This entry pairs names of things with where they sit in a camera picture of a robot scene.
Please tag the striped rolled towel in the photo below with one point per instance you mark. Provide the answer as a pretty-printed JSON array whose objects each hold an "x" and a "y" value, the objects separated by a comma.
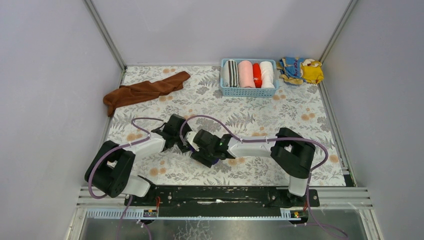
[{"x": 230, "y": 75}]

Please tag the brown towel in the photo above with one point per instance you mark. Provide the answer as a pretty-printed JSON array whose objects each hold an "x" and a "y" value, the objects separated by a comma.
[{"x": 144, "y": 91}]

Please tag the red rolled towel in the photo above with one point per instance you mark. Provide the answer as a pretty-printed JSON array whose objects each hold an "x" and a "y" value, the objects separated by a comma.
[{"x": 257, "y": 75}]

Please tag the floral patterned table mat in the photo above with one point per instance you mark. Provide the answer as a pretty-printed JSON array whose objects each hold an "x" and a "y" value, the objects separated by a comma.
[{"x": 299, "y": 108}]

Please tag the blue yellow cartoon towel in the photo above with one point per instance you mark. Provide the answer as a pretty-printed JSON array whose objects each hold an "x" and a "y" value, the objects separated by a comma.
[{"x": 297, "y": 71}]

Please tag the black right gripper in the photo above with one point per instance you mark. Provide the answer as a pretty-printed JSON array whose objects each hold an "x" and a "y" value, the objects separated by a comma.
[{"x": 201, "y": 153}]

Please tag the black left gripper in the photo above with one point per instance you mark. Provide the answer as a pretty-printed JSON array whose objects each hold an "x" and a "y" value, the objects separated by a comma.
[{"x": 168, "y": 135}]

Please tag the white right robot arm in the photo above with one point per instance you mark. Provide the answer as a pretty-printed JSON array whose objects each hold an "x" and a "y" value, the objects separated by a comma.
[{"x": 291, "y": 152}]

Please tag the light blue plastic basket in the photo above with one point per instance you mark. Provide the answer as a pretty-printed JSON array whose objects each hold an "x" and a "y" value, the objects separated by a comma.
[{"x": 250, "y": 92}]

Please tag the purple towel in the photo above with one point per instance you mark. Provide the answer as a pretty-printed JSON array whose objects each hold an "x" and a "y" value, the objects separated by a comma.
[{"x": 203, "y": 157}]

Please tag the white rolled towel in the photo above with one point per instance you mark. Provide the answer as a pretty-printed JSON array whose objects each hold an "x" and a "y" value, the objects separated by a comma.
[{"x": 267, "y": 75}]

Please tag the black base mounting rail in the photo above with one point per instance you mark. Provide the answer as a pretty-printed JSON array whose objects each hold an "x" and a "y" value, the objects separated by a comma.
[{"x": 223, "y": 201}]

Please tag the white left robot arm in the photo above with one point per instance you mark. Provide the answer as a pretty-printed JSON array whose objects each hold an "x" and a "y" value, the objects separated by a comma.
[{"x": 110, "y": 173}]

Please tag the slotted cable duct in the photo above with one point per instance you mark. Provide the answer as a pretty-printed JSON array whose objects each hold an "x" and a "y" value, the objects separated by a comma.
[{"x": 148, "y": 214}]

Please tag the pink rolled towel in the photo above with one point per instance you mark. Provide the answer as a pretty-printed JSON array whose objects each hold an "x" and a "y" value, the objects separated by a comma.
[{"x": 245, "y": 72}]

